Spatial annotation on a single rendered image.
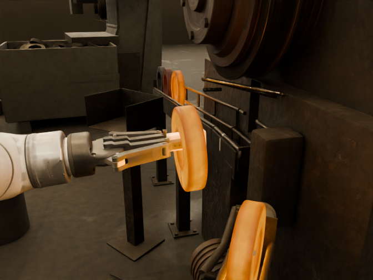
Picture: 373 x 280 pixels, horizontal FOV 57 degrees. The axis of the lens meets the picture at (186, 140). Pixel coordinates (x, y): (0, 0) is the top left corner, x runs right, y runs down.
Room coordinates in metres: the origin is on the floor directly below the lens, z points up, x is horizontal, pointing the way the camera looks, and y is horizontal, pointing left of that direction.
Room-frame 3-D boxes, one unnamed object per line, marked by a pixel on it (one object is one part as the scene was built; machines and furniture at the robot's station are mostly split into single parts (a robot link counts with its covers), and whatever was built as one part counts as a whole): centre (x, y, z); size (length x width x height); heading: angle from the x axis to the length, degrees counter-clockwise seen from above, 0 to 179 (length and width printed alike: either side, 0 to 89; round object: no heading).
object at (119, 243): (1.40, 0.26, 0.36); 0.26 x 0.20 x 0.72; 50
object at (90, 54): (3.44, 1.25, 0.39); 1.03 x 0.83 x 0.79; 109
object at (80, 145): (0.54, 0.15, 0.83); 0.09 x 0.08 x 0.07; 104
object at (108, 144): (0.55, 0.08, 0.84); 0.11 x 0.01 x 0.04; 102
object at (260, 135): (0.75, -0.21, 0.68); 0.11 x 0.08 x 0.24; 105
